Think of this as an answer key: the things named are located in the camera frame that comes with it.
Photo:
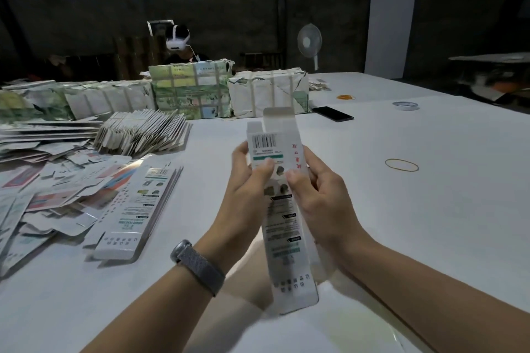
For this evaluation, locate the small orange tape roll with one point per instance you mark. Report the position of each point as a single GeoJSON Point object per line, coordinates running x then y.
{"type": "Point", "coordinates": [344, 97]}

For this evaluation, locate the person's left forearm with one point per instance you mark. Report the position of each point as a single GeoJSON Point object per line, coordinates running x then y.
{"type": "Point", "coordinates": [149, 315]}

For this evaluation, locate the fanned stack of white cartons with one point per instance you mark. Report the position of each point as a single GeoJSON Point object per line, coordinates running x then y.
{"type": "Point", "coordinates": [142, 133]}

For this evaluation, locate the toothbrush carton box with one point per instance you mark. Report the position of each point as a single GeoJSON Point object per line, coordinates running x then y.
{"type": "Point", "coordinates": [290, 282]}

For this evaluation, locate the person's right hand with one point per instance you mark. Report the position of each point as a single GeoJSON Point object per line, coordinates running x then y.
{"type": "Point", "coordinates": [331, 208]}

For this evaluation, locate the white head-mounted camera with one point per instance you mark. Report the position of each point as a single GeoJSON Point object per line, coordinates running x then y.
{"type": "Point", "coordinates": [176, 38]}

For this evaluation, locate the white board panel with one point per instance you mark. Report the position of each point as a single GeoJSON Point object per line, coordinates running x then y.
{"type": "Point", "coordinates": [391, 30]}

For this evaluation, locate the white standing fan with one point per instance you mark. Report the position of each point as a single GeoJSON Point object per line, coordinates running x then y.
{"type": "Point", "coordinates": [310, 38]}

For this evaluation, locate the grey band wristwatch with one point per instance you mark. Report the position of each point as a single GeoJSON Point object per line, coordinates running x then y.
{"type": "Point", "coordinates": [199, 268]}

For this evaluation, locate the person's left hand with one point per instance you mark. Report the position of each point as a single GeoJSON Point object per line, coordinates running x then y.
{"type": "Point", "coordinates": [240, 212]}

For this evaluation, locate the row of white wrapped bundles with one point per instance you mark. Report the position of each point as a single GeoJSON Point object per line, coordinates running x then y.
{"type": "Point", "coordinates": [79, 100]}

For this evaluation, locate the stack of brown cartons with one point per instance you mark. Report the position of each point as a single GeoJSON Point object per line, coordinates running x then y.
{"type": "Point", "coordinates": [134, 57]}

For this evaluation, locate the dark wooden chair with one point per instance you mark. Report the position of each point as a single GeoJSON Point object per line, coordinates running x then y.
{"type": "Point", "coordinates": [261, 62]}

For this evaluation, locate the pile of cartons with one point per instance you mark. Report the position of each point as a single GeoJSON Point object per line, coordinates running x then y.
{"type": "Point", "coordinates": [50, 191]}

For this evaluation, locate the person's right forearm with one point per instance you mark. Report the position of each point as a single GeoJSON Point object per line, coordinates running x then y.
{"type": "Point", "coordinates": [439, 299]}

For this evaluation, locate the cluttered side table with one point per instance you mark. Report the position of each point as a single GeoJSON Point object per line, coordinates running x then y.
{"type": "Point", "coordinates": [490, 80]}

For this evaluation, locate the small white paper stack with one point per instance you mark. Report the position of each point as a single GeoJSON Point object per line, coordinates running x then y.
{"type": "Point", "coordinates": [319, 84]}

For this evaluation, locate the thin tan rubber band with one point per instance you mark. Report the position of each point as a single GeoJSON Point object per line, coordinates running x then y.
{"type": "Point", "coordinates": [387, 165]}

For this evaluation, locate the black smartphone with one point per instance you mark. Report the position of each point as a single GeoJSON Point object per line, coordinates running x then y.
{"type": "Point", "coordinates": [333, 114]}

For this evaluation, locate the green printed wrapped bundle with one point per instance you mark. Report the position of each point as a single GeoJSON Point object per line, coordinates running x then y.
{"type": "Point", "coordinates": [190, 90]}

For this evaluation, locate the white tape roll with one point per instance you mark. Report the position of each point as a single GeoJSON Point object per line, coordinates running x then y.
{"type": "Point", "coordinates": [395, 105]}

